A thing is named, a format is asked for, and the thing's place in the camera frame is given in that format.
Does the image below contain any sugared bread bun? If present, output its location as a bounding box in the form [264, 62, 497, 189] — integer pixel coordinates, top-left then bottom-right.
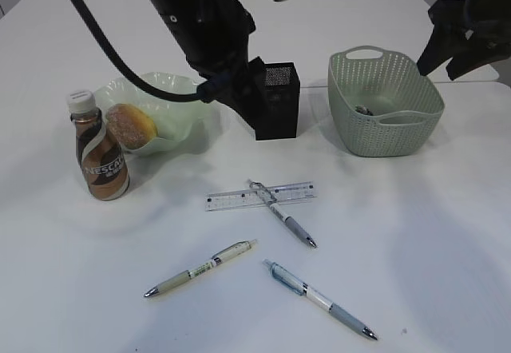
[105, 104, 158, 150]

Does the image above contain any clear plastic ruler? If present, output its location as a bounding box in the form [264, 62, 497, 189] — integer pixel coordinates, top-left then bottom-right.
[204, 181, 316, 212]

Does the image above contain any beige grip pen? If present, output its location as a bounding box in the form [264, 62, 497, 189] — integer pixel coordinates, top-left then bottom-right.
[144, 240, 257, 299]

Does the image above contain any green woven plastic basket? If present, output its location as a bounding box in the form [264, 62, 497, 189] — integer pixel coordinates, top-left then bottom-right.
[327, 46, 445, 157]

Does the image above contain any paper ball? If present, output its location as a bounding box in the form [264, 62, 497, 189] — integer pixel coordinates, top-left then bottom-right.
[355, 105, 374, 116]

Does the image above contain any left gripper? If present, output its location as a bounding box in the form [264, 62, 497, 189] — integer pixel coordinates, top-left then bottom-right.
[186, 0, 266, 129]

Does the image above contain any blue clear grey-grip pen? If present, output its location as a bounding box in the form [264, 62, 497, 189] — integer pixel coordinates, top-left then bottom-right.
[263, 260, 378, 341]

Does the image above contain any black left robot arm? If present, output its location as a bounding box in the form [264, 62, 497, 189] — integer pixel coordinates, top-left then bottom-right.
[150, 0, 267, 129]

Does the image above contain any brown Nescafe coffee bottle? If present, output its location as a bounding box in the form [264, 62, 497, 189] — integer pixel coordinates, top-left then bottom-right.
[66, 89, 130, 201]

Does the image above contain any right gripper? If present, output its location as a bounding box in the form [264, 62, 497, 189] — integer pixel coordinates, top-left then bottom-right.
[417, 0, 510, 81]

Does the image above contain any black mesh pen holder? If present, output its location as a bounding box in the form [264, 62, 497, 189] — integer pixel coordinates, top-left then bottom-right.
[255, 62, 300, 141]

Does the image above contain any grey grip pen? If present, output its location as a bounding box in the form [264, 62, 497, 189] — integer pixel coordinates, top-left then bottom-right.
[248, 180, 317, 248]

